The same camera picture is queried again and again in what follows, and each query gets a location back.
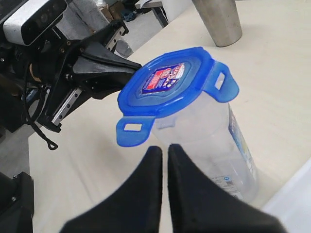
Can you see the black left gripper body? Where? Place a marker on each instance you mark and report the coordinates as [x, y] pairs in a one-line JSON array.
[[43, 74]]

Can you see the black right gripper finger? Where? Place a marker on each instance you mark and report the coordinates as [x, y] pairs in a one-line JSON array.
[[198, 205], [91, 61], [135, 207], [100, 85]]

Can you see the blue container lid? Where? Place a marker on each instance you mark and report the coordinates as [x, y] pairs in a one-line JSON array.
[[166, 85]]

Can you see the clear plastic container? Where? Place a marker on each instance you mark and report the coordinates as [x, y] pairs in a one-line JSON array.
[[209, 134]]

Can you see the stainless steel cup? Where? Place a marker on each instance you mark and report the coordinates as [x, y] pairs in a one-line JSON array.
[[221, 20]]

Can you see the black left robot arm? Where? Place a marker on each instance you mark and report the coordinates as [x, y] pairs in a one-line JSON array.
[[8, 86]]

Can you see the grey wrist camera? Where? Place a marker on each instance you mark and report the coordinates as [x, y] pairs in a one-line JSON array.
[[23, 21]]

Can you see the dark metal frame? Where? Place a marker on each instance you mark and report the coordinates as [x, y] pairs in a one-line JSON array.
[[16, 203]]

